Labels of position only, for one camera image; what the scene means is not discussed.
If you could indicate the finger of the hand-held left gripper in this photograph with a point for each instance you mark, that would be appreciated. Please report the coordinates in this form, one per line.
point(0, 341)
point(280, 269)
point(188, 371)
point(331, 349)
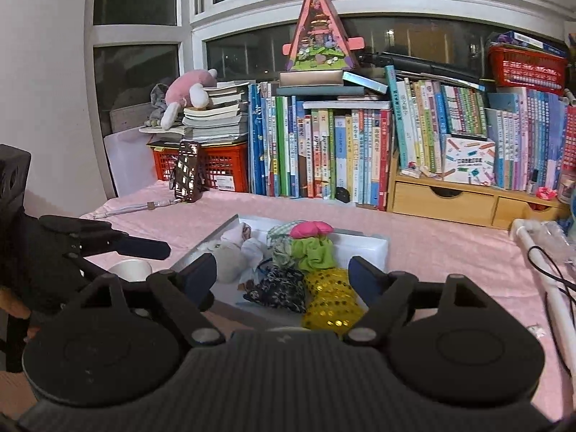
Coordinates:
point(144, 248)

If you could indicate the smartphone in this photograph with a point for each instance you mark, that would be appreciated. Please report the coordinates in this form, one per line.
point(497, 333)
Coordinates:
point(188, 171)

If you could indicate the gold sequin scrunchie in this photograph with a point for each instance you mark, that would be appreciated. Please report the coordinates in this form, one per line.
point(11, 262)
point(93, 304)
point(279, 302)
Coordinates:
point(330, 301)

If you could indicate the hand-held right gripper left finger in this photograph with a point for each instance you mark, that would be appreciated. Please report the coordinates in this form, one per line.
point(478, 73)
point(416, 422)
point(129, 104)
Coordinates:
point(200, 279)

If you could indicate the colourful patterned box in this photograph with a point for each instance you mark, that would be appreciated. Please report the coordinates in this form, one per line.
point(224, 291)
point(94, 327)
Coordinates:
point(468, 159)

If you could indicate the small clear packet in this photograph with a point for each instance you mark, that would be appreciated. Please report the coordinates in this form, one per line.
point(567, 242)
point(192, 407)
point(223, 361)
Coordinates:
point(536, 330)

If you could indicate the pink tablecloth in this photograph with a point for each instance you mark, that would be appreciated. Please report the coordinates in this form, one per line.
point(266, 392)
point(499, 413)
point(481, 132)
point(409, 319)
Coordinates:
point(427, 243)

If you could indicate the beige box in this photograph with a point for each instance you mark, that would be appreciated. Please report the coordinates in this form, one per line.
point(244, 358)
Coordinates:
point(132, 119)

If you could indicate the grey plush toy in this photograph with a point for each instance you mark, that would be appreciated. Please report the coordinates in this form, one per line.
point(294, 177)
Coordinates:
point(157, 99)

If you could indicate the white lamp tube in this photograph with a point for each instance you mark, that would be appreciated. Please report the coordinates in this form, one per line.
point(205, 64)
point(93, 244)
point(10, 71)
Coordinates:
point(546, 283)

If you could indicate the gold flat box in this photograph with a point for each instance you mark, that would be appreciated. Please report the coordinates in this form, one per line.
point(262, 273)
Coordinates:
point(310, 78)

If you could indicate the small glass bottle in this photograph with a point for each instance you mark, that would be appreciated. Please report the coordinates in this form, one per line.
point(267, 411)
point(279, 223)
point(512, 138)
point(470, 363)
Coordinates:
point(533, 184)

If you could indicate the red basket with white print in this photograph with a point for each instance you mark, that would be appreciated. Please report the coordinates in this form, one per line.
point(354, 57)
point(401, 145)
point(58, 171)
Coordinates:
point(526, 72)

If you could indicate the pink scrunchie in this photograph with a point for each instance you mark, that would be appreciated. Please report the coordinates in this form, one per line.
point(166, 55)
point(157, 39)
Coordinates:
point(310, 229)

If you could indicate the dark floral scrunchie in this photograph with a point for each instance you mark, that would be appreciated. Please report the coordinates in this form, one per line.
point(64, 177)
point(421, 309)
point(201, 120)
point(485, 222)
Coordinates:
point(276, 290)

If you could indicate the stack of paperback books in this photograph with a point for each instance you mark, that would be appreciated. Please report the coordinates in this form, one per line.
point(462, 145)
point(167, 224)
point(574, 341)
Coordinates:
point(216, 117)

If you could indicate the black bar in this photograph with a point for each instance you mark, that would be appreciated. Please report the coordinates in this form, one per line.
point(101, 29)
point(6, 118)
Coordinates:
point(427, 65)

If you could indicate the small black object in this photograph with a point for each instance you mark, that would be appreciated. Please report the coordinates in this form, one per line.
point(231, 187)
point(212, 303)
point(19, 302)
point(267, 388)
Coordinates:
point(343, 194)

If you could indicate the white sock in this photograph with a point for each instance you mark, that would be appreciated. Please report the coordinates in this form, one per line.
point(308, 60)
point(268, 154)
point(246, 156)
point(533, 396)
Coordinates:
point(245, 243)

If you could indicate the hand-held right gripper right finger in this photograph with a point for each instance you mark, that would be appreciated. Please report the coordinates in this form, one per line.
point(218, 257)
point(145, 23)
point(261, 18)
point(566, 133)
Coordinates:
point(363, 279)

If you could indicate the wooden drawer organizer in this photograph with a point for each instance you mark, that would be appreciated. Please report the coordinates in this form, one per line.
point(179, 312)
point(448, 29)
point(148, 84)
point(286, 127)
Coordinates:
point(432, 204)

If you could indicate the green scrunchie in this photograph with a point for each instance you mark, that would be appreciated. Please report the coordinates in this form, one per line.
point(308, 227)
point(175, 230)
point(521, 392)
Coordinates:
point(315, 254)

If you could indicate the person's left hand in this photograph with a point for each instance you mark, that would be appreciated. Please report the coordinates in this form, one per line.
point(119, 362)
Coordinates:
point(12, 303)

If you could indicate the white board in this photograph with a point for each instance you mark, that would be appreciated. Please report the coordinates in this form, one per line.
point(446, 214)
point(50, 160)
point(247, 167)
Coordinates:
point(130, 166)

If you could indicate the white shallow box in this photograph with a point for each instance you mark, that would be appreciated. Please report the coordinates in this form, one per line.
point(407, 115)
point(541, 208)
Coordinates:
point(362, 252)

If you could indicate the pink hair flower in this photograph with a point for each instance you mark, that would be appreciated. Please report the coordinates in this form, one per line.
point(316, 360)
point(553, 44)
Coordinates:
point(546, 192)

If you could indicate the blue flat box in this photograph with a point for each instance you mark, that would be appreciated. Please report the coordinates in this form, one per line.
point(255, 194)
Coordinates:
point(526, 41)

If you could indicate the row of children's books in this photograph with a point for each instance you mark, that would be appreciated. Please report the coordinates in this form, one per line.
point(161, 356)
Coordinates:
point(351, 153)

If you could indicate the white paper cup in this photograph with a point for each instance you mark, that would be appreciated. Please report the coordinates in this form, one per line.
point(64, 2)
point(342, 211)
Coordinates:
point(130, 270)

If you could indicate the pink triangular toy house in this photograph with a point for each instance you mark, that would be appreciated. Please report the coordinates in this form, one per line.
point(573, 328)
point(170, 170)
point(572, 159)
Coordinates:
point(317, 31)

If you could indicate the green striped cloth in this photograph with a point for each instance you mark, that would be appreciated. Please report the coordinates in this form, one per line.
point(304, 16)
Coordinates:
point(281, 245)

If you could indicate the red plastic basket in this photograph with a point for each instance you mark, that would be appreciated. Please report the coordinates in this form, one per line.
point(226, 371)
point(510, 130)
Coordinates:
point(225, 168)

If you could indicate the clear plastic bag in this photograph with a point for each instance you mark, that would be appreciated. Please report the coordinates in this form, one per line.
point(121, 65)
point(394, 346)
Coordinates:
point(555, 238)

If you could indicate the pink plush toy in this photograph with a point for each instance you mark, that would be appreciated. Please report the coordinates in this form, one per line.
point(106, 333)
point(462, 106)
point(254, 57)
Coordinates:
point(184, 90)

